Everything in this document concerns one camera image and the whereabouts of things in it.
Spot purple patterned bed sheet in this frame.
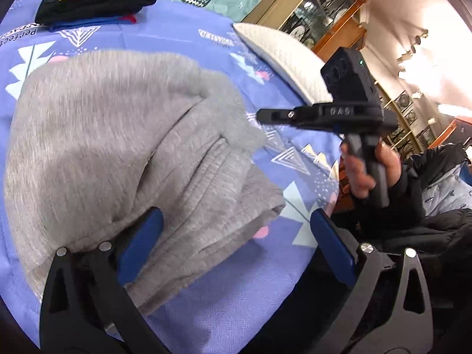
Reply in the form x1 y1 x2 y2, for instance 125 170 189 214
1 0 340 353

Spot person's right hand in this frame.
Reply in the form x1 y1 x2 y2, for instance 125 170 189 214
340 142 401 199

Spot white shelf unit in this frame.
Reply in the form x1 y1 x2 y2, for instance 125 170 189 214
375 81 444 160

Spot wooden display cabinet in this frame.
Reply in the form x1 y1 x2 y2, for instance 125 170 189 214
243 0 369 61

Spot white ceiling spotlights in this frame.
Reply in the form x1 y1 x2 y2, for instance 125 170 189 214
397 29 429 70

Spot black jacket sleeve right forearm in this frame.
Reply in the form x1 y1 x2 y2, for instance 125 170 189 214
331 144 471 258

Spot folded blue red garment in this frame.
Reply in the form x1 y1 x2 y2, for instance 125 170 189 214
49 14 137 32

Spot white pillow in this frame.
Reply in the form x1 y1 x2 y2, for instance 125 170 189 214
233 22 333 105

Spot grey sweatpants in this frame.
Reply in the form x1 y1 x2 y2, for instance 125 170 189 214
4 50 285 314

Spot folded black garment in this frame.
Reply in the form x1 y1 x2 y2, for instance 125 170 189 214
35 0 156 26

